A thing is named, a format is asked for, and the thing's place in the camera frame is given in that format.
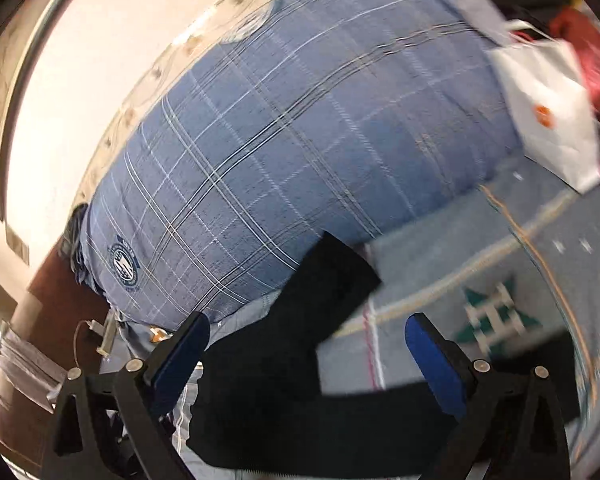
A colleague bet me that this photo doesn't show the red plastic bag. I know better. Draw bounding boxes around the red plastic bag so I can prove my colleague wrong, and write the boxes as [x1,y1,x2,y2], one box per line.
[550,5,600,116]

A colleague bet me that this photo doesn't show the brown wooden nightstand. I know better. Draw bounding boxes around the brown wooden nightstand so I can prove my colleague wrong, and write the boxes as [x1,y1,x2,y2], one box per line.
[0,240,131,461]

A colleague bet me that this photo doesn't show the black pants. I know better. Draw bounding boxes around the black pants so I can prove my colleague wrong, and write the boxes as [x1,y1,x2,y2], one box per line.
[187,230,581,471]

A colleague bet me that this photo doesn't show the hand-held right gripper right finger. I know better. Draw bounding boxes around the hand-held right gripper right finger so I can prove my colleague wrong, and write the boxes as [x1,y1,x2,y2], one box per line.
[404,312,573,480]

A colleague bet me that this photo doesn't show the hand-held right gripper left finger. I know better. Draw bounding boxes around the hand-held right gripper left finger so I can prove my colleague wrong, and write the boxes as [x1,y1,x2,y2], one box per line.
[40,311,212,480]

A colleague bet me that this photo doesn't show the white charger cable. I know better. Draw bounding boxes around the white charger cable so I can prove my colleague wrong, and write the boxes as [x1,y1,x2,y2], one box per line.
[74,319,117,361]

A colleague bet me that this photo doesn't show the blue plaid pillow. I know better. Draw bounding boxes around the blue plaid pillow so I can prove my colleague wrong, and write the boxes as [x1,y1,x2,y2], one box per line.
[75,0,526,326]

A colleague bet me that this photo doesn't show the white paper bag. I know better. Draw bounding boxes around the white paper bag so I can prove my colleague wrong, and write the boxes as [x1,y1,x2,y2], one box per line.
[487,19,600,195]

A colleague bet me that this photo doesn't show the grey printed bedsheet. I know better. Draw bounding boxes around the grey printed bedsheet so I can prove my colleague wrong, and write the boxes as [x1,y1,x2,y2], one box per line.
[172,155,600,480]

